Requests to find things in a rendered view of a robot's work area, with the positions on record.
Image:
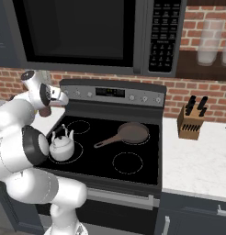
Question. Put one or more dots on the silver stove knob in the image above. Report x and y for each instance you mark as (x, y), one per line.
(131, 98)
(77, 92)
(66, 91)
(144, 98)
(89, 94)
(158, 99)

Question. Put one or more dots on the dark blue cupboard door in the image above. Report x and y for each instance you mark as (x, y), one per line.
(191, 226)

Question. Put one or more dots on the dark blue wall cupboard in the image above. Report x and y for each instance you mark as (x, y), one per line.
(4, 30)

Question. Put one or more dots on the black and grey microwave oven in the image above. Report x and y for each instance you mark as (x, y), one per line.
(81, 30)

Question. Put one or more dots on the dark wooden shelf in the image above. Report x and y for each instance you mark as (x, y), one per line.
(188, 69)

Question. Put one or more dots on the black and steel stove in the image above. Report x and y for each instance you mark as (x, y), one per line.
(118, 165)

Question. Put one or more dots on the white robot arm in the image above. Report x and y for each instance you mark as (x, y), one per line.
(26, 183)

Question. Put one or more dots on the dark blue base cupboard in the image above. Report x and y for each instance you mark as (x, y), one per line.
(13, 214)

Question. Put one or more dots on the pale grey jar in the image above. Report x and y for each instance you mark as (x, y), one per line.
(46, 77)

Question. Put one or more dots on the wooden knife block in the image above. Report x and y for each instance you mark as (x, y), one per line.
(189, 124)

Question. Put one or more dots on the white kettle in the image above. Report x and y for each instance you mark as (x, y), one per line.
(62, 147)

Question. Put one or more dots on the brown round object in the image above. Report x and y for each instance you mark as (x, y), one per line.
(44, 112)

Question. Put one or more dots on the brown frying pan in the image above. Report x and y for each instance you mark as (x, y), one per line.
(133, 133)

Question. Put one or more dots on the dark blue drawer front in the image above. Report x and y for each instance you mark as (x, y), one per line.
(194, 205)

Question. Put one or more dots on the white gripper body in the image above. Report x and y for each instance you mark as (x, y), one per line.
(59, 97)

